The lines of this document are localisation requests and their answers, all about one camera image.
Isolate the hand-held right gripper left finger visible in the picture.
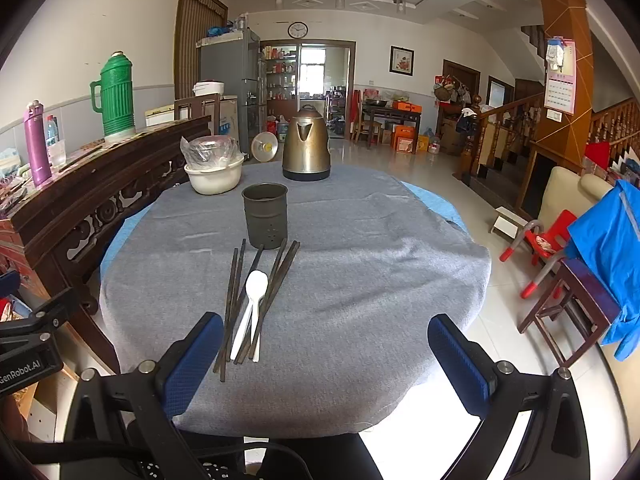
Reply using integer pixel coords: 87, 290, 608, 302
62, 311, 225, 480

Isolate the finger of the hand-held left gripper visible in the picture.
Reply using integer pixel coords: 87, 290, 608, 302
0, 287, 77, 336

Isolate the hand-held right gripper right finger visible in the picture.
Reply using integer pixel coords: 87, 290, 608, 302
427, 313, 598, 480

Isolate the white plastic spoon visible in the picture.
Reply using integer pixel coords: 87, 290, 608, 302
230, 270, 269, 361
248, 296, 266, 363

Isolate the bunch of dark chopsticks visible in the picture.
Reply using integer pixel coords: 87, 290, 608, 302
212, 238, 301, 383

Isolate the dark grey utensil holder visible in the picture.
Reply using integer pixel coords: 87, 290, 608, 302
242, 183, 290, 251

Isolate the blue table cover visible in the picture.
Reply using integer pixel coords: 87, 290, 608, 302
99, 181, 468, 286

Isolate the carved wooden sideboard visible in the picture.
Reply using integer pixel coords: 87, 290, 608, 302
0, 115, 213, 376

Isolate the grey tablecloth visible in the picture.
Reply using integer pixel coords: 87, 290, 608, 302
99, 162, 493, 435

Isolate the pile of snack packets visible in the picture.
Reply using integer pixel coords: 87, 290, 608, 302
0, 147, 37, 211

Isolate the dark wooden stool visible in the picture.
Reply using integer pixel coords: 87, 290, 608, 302
517, 257, 621, 368

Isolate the small white step stool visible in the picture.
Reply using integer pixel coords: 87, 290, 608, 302
490, 206, 528, 236

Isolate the purple insulated bottle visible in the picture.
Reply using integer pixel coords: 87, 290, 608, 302
23, 100, 53, 188

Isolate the red child chair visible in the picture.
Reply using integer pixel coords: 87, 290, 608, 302
501, 209, 578, 300

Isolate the blue raincoat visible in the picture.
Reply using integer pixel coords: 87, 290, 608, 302
565, 180, 640, 361

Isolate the white plastic basin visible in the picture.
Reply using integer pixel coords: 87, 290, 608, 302
184, 152, 245, 196

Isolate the beige sofa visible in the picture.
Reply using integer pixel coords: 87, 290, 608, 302
540, 166, 616, 221

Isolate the green thermos flask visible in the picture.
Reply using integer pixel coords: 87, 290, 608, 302
90, 51, 137, 143

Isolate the orange box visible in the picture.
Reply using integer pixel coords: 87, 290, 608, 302
395, 126, 418, 154

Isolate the brass electric kettle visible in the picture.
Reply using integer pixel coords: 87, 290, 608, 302
282, 104, 332, 182

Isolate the wooden staircase railing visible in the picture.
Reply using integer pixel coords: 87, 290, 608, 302
470, 92, 546, 177

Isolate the wooden chair back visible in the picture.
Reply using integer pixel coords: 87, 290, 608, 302
174, 93, 221, 122

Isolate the dark wooden side table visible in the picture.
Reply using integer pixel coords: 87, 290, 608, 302
361, 104, 422, 153

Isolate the brown wooden door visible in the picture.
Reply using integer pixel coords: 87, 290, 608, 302
442, 59, 482, 111

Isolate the grey refrigerator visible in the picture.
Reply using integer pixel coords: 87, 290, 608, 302
196, 29, 262, 161

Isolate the kitchen shelf with bottles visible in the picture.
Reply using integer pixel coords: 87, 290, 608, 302
262, 46, 299, 102

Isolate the brown striped curtain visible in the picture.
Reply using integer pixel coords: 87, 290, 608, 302
174, 0, 229, 107

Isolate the orange wooden pillar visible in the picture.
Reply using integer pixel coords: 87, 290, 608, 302
532, 0, 594, 161

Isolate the pink wall calendar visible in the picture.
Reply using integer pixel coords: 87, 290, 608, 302
543, 36, 577, 115

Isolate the framed wall picture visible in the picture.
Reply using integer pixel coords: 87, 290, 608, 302
389, 46, 415, 77

